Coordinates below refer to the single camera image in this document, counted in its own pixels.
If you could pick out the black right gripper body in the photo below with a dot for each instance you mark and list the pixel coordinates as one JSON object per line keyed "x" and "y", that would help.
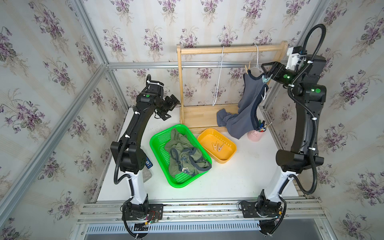
{"x": 284, "y": 75}

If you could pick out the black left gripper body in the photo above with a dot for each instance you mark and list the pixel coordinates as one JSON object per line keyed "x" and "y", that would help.
{"x": 166, "y": 105}

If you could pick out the teal plastic clothespin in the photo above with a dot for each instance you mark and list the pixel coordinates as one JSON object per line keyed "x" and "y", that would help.
{"x": 266, "y": 79}

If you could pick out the white wire hanger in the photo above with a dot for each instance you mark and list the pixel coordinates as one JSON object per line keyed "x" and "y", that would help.
{"x": 216, "y": 92}
{"x": 257, "y": 66}

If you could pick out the wooden clothespin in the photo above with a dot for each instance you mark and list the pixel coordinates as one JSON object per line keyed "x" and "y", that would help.
{"x": 248, "y": 68}
{"x": 215, "y": 146}

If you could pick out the navy blue tank top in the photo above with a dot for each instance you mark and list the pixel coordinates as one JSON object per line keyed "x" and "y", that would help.
{"x": 245, "y": 120}

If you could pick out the green graphic tank top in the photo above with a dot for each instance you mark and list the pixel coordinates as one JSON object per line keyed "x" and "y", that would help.
{"x": 184, "y": 157}

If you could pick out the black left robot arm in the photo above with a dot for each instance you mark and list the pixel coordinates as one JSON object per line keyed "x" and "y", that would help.
{"x": 129, "y": 157}

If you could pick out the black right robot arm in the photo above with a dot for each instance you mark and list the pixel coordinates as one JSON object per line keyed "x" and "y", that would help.
{"x": 300, "y": 78}

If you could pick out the green perforated plastic basket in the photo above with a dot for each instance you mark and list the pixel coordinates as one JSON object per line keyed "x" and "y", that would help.
{"x": 157, "y": 144}

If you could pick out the wooden clothes rack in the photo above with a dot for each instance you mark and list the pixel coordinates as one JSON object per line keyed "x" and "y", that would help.
{"x": 200, "y": 118}

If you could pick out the pink pen cup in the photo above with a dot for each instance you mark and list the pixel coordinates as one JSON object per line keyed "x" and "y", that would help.
{"x": 256, "y": 135}

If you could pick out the yellow plastic tray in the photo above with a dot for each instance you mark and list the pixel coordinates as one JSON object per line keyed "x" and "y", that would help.
{"x": 209, "y": 136}

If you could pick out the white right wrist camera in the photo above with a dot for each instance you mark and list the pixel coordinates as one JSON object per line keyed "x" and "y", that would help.
{"x": 294, "y": 57}

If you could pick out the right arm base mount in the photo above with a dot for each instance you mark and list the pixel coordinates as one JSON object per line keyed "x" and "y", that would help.
{"x": 265, "y": 208}

